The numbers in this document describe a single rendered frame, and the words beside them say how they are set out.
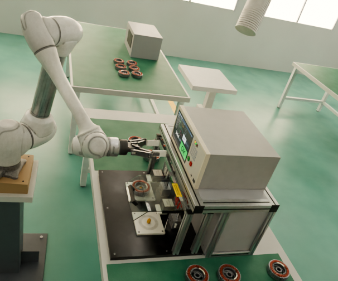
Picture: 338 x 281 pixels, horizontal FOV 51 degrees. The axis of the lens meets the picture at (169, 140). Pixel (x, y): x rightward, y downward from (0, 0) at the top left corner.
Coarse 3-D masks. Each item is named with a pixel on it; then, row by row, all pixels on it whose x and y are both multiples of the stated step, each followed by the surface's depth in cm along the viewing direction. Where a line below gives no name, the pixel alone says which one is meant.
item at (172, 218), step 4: (168, 216) 192; (172, 216) 188; (180, 216) 189; (172, 220) 186; (176, 220) 186; (180, 220) 187; (172, 224) 186; (180, 224) 188; (172, 228) 188; (176, 228) 189
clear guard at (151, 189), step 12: (132, 180) 171; (144, 180) 169; (156, 180) 171; (168, 180) 173; (144, 192) 162; (156, 192) 164; (168, 192) 166; (132, 204) 160; (144, 204) 156; (156, 204) 157; (168, 204) 159; (180, 204) 161; (132, 216) 155
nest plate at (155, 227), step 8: (144, 216) 189; (152, 216) 190; (136, 224) 183; (144, 224) 184; (152, 224) 185; (160, 224) 187; (136, 232) 179; (144, 232) 179; (152, 232) 181; (160, 232) 182
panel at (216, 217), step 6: (198, 216) 187; (216, 216) 168; (192, 222) 193; (198, 222) 187; (210, 222) 173; (216, 222) 167; (198, 228) 186; (210, 228) 173; (216, 228) 169; (210, 234) 173; (204, 240) 179; (210, 240) 173; (204, 246) 178; (204, 252) 178
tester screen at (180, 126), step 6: (180, 114) 186; (180, 120) 185; (180, 126) 185; (186, 126) 177; (174, 132) 193; (180, 132) 184; (186, 132) 176; (174, 138) 193; (180, 138) 184; (186, 138) 176; (186, 150) 175
